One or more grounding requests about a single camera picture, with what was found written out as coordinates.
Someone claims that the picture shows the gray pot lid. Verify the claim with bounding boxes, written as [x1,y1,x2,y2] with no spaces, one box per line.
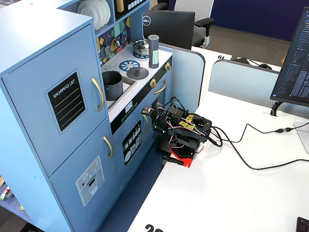
[126,66,149,80]

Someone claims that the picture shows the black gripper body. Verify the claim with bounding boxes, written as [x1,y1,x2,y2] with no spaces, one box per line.
[152,113,175,140]

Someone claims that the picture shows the black table clamp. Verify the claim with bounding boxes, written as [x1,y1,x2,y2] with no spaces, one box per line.
[161,154,184,166]

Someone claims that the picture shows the gray toy pot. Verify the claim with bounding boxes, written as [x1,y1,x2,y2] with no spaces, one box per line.
[101,71,124,102]

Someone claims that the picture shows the black power cable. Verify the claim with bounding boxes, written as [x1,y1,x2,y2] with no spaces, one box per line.
[209,125,309,171]

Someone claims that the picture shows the black USB cable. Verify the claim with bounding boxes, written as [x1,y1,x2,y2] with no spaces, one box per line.
[210,121,309,145]

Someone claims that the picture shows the wide blue desk divider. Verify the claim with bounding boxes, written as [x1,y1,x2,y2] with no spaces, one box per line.
[208,59,309,119]

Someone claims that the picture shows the gray salt shaker green label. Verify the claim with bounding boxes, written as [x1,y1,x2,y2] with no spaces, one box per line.
[147,34,161,69]

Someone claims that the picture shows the narrow blue desk divider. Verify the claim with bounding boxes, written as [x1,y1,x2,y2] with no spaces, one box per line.
[158,42,206,114]

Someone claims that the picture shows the gold oven door handle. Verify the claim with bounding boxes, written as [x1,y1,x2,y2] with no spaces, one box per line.
[153,79,168,95]

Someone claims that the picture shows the white toy plate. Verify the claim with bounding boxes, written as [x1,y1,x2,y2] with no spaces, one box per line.
[104,0,112,24]
[77,0,102,31]
[96,0,108,28]

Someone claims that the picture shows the white black office chair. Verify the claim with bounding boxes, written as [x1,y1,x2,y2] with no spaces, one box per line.
[151,0,215,49]

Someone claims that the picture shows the red robot base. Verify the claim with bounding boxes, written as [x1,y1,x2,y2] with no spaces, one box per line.
[170,147,195,169]

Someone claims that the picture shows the monitor showing code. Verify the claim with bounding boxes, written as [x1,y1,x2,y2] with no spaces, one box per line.
[269,6,309,107]

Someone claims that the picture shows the gold dishwasher door handle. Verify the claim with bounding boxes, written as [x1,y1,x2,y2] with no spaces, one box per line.
[142,114,150,134]

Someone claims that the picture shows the steel pot with lid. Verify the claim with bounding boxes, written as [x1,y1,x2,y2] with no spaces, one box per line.
[132,39,150,57]

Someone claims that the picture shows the short gold fridge handle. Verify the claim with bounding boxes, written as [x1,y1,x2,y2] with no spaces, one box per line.
[103,135,114,160]

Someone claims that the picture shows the black Dell monitor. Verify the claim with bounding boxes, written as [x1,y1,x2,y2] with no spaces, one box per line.
[141,10,196,51]

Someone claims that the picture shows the blue toy kitchen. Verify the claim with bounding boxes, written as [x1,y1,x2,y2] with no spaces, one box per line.
[0,0,174,232]

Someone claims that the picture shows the clear acrylic stand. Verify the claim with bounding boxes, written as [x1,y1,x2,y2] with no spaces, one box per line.
[293,120,309,154]

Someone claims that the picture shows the long gold fridge handle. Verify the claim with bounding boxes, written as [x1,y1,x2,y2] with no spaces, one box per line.
[91,77,105,112]

